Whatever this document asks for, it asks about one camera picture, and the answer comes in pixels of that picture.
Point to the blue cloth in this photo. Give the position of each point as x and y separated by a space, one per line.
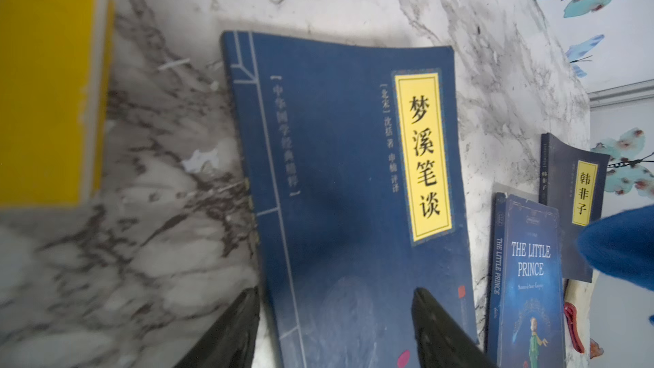
621 246

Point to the blue Little Prince book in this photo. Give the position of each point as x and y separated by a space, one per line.
526 301

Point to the dark blue horse-cover book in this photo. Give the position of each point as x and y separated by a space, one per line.
572 181

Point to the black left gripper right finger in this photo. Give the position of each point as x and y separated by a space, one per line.
441 342

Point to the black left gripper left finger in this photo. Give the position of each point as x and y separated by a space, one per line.
230 341

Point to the yellow illustrated book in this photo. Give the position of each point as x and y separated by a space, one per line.
55 63

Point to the dark blue Chinese book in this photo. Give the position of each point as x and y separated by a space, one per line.
353 162

